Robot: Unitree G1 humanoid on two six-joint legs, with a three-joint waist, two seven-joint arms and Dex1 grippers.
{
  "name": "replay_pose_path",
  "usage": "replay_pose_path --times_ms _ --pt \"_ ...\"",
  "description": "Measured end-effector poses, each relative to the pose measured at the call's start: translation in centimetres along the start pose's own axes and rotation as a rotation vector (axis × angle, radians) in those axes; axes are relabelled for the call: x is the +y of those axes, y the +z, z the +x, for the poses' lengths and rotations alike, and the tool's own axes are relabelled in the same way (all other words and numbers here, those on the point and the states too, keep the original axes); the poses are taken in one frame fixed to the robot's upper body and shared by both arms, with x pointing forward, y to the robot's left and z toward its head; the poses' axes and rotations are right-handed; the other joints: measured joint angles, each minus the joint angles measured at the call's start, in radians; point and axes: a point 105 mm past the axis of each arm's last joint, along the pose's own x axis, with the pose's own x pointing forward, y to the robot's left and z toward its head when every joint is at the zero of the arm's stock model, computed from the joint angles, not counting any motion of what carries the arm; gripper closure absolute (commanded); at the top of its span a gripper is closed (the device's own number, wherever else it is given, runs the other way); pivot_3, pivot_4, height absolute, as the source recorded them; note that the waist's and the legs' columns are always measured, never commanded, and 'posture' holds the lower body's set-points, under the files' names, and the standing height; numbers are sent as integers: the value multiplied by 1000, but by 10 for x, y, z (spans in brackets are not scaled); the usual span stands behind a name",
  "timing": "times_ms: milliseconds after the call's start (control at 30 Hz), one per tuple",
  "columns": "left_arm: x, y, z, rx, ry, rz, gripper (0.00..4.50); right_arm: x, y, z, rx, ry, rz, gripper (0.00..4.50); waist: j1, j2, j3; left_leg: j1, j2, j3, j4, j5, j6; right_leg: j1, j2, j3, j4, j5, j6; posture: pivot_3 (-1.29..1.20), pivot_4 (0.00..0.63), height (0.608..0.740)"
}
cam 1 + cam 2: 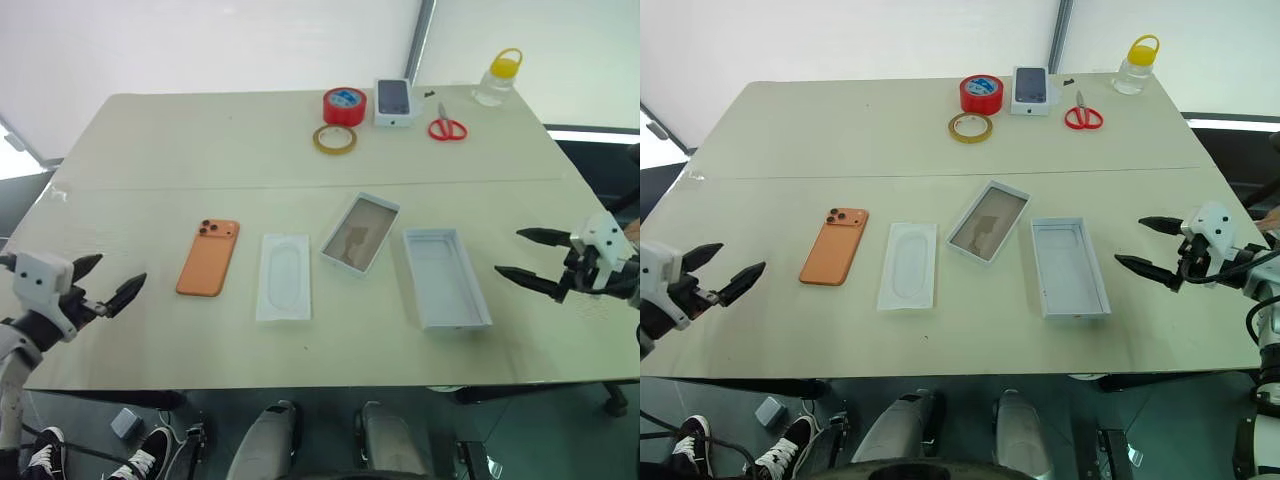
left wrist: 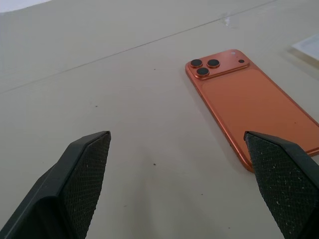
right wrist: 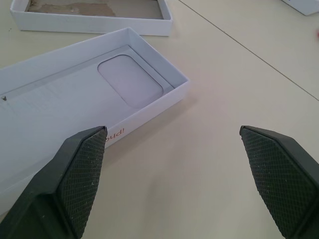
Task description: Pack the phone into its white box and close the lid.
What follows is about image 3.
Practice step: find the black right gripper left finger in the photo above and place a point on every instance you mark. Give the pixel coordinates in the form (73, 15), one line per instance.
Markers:
(62, 189)

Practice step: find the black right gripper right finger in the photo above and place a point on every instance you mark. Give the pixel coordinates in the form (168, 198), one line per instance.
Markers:
(279, 179)

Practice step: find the white lid with orange phone print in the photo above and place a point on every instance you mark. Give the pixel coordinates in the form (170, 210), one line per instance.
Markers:
(99, 25)

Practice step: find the white box base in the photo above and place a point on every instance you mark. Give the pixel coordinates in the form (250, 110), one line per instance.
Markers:
(62, 99)

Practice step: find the white box with dark phone print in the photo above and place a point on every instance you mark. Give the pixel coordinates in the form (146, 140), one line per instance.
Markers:
(306, 6)

